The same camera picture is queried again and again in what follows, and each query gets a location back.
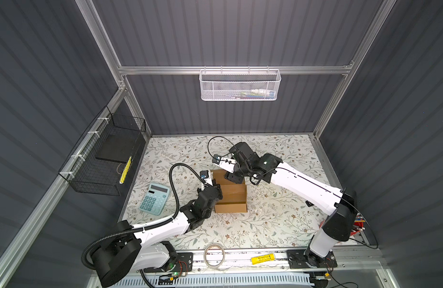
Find clear tape roll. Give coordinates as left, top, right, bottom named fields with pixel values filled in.
left=203, top=243, right=226, bottom=270

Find teal calculator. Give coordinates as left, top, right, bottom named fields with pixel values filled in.
left=139, top=182, right=170, bottom=216

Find markers in white basket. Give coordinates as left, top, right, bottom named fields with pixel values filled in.
left=231, top=89, right=277, bottom=101

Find black corrugated cable conduit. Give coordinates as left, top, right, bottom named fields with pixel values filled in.
left=80, top=162, right=204, bottom=288

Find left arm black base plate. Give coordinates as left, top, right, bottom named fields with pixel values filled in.
left=143, top=252, right=194, bottom=273

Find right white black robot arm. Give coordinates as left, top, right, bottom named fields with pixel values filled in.
left=212, top=142, right=358, bottom=268

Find white vented strip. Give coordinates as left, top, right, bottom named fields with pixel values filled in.
left=100, top=273, right=312, bottom=288

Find coloured pencils bundle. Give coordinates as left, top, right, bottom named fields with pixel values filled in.
left=353, top=214, right=365, bottom=231

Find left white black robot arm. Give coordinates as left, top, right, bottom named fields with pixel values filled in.
left=81, top=184, right=223, bottom=288

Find red pencil cup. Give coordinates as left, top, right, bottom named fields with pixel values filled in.
left=319, top=215, right=365, bottom=238

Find yellow label tag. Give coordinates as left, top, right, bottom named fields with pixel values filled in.
left=251, top=253, right=275, bottom=265

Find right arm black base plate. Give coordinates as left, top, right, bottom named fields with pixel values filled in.
left=286, top=249, right=338, bottom=269

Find black flat pad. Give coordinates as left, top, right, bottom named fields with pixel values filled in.
left=95, top=134, right=135, bottom=164

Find black wire basket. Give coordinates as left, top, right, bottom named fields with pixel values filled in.
left=59, top=109, right=147, bottom=196

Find white wire mesh basket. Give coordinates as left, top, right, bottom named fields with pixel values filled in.
left=199, top=68, right=282, bottom=102

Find floral table mat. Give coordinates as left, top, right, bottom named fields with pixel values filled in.
left=122, top=134, right=328, bottom=250

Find brown cardboard box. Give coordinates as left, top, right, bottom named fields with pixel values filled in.
left=211, top=169, right=247, bottom=214

